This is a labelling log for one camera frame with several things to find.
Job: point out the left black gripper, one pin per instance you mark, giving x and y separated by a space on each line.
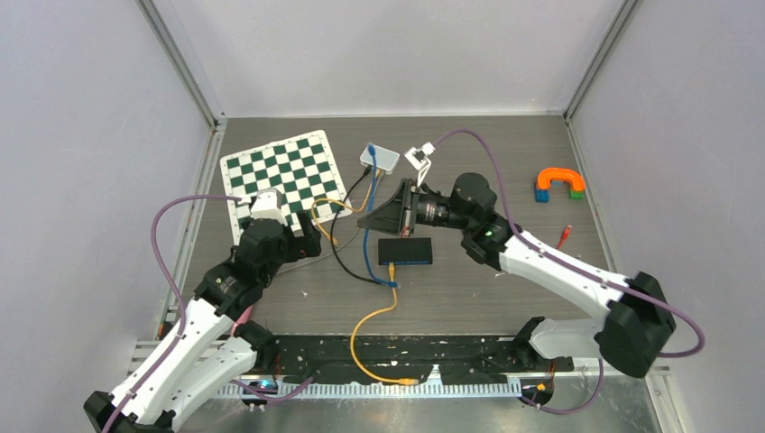
307 245

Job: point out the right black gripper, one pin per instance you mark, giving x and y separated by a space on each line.
394 216

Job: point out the black network switch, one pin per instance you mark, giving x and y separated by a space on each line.
405 251

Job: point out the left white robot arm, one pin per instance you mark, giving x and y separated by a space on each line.
175 379

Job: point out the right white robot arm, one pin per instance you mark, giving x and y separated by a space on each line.
624 326

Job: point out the white router box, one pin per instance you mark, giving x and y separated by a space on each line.
381 158

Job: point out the green white chessboard mat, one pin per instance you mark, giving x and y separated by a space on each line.
302 168

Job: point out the pink marker pen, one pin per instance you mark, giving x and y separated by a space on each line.
244 318

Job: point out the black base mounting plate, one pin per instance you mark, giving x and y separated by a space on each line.
394 358

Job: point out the blue toy block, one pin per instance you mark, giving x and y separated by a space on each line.
541 193

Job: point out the orange arch toy block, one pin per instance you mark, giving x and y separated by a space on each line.
572 178

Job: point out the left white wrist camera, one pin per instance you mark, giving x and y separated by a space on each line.
266 204

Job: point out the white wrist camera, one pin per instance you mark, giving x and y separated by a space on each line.
418 157
266 204

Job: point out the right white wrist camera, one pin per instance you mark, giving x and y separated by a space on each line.
418 157

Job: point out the aluminium frame rail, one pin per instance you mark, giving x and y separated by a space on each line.
394 358

